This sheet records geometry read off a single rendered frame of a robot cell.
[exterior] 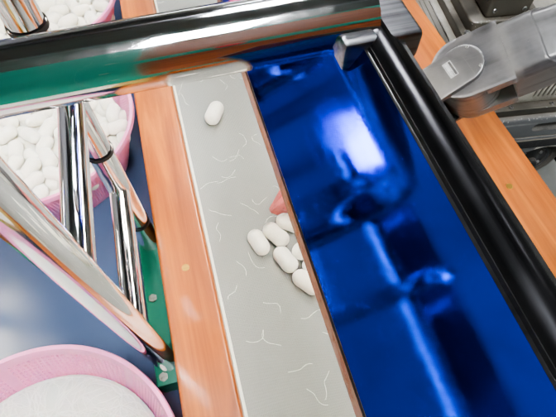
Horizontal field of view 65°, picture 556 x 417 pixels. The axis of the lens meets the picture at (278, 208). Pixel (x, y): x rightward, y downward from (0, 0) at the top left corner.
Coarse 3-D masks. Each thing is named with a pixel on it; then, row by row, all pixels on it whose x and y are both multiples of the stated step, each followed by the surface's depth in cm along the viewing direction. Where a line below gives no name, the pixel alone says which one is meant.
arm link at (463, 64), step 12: (456, 48) 39; (468, 48) 38; (444, 60) 39; (456, 60) 39; (468, 60) 38; (480, 60) 38; (432, 72) 40; (444, 72) 39; (456, 72) 39; (468, 72) 38; (480, 72) 38; (432, 84) 40; (444, 84) 39; (456, 84) 39; (468, 84) 39; (444, 96) 39; (456, 120) 46
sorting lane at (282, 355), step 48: (192, 0) 76; (192, 96) 65; (240, 96) 65; (192, 144) 60; (240, 144) 60; (240, 192) 56; (240, 240) 53; (240, 288) 50; (288, 288) 50; (240, 336) 47; (288, 336) 47; (240, 384) 44; (288, 384) 44; (336, 384) 44
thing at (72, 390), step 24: (48, 384) 46; (72, 384) 45; (96, 384) 45; (0, 408) 44; (24, 408) 44; (48, 408) 44; (72, 408) 44; (96, 408) 44; (120, 408) 44; (144, 408) 44
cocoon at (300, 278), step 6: (300, 270) 49; (294, 276) 48; (300, 276) 48; (306, 276) 48; (294, 282) 49; (300, 282) 48; (306, 282) 48; (300, 288) 48; (306, 288) 48; (312, 288) 48; (312, 294) 48
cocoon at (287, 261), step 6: (282, 246) 51; (276, 252) 50; (282, 252) 50; (288, 252) 50; (276, 258) 50; (282, 258) 49; (288, 258) 49; (294, 258) 49; (282, 264) 49; (288, 264) 49; (294, 264) 49; (288, 270) 49; (294, 270) 49
